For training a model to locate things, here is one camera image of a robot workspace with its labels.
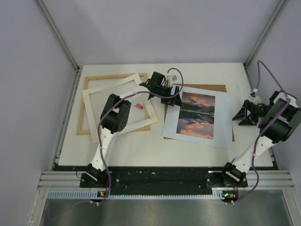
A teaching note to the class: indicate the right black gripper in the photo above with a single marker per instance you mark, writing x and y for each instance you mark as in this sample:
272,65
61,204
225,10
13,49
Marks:
242,114

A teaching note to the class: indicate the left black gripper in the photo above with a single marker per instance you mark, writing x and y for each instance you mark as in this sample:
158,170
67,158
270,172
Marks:
175,100

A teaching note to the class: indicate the cream mat board border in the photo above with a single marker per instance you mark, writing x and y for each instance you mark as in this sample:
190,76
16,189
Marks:
149,115

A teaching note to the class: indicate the brown backing board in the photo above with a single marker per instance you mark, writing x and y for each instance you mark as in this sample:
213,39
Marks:
220,88

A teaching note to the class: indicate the sunset landscape photo print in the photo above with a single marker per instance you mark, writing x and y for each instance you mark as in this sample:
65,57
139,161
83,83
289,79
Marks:
205,118

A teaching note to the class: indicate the pink handled screwdriver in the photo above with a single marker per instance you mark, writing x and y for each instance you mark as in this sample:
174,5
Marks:
139,106

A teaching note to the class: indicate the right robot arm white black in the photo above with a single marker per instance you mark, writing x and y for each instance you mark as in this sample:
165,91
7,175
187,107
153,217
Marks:
276,122

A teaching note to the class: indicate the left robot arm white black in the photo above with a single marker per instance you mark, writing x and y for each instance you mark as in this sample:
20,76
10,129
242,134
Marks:
116,112

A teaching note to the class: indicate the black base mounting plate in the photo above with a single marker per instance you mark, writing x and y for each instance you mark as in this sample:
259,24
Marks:
159,180

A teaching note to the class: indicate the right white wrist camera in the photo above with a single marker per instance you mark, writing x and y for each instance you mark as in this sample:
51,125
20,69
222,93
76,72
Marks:
254,98

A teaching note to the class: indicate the aluminium rail beam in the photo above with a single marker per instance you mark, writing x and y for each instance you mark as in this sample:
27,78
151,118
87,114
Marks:
268,179

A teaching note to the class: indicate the grey slotted cable duct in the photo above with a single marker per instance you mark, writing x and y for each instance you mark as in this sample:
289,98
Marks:
97,195

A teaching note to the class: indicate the left aluminium corner post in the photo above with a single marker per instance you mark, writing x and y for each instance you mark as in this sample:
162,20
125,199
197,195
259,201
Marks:
57,34

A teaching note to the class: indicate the aluminium corner post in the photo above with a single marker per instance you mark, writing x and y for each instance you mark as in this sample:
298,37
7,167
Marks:
57,34
281,4

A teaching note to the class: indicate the right aluminium corner post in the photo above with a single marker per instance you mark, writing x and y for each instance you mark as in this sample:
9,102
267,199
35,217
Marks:
281,4

